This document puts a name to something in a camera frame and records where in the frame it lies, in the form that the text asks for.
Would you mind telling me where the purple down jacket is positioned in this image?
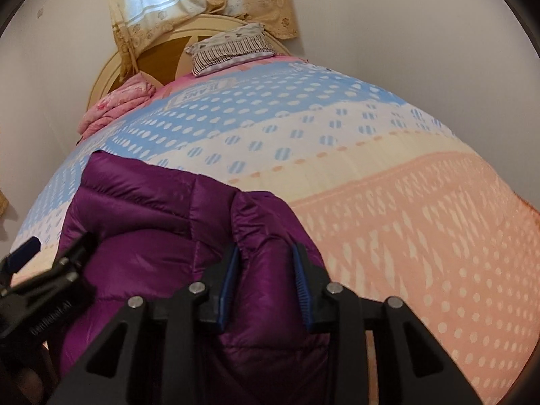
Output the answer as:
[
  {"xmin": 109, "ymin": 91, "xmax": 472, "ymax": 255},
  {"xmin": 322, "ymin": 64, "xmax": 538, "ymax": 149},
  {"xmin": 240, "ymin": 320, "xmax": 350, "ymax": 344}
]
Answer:
[{"xmin": 57, "ymin": 152, "xmax": 334, "ymax": 405}]

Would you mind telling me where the striped patterned pillow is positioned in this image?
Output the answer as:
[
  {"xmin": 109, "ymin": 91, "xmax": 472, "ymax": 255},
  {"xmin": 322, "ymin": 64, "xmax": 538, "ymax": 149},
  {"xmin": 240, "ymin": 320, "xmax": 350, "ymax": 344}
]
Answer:
[{"xmin": 185, "ymin": 23, "xmax": 277, "ymax": 76}]

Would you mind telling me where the polka dot bedspread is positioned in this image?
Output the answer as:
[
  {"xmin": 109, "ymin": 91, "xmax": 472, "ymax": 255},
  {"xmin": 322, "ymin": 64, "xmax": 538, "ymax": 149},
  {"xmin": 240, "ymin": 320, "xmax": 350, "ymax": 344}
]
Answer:
[{"xmin": 8, "ymin": 56, "xmax": 540, "ymax": 405}]

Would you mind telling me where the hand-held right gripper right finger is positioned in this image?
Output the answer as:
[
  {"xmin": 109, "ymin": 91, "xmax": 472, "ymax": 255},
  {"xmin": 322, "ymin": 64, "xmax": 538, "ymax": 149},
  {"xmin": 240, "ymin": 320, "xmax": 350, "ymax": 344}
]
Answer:
[{"xmin": 292, "ymin": 244, "xmax": 482, "ymax": 405}]

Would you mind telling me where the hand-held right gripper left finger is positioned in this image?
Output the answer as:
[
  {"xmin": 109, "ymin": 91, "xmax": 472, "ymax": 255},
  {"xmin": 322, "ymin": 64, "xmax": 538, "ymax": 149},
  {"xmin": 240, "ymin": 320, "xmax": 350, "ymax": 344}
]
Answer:
[{"xmin": 46, "ymin": 245, "xmax": 243, "ymax": 405}]

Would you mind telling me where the cream wooden headboard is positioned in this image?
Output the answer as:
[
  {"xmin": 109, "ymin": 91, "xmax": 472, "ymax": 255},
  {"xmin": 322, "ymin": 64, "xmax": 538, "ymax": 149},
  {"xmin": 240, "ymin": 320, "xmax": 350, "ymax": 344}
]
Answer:
[{"xmin": 86, "ymin": 13, "xmax": 296, "ymax": 112}]

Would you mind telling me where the folded pink quilt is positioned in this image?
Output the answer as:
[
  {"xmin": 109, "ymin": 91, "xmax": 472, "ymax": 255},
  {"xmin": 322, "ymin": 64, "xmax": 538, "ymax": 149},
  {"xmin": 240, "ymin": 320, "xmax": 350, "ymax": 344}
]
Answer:
[{"xmin": 78, "ymin": 73, "xmax": 158, "ymax": 138}]

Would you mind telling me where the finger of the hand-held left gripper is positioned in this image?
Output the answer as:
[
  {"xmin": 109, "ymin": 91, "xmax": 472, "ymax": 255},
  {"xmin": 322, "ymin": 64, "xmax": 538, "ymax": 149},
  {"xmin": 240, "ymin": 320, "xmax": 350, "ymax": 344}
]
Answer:
[
  {"xmin": 0, "ymin": 236, "xmax": 42, "ymax": 279},
  {"xmin": 0, "ymin": 232, "xmax": 99, "ymax": 304}
]

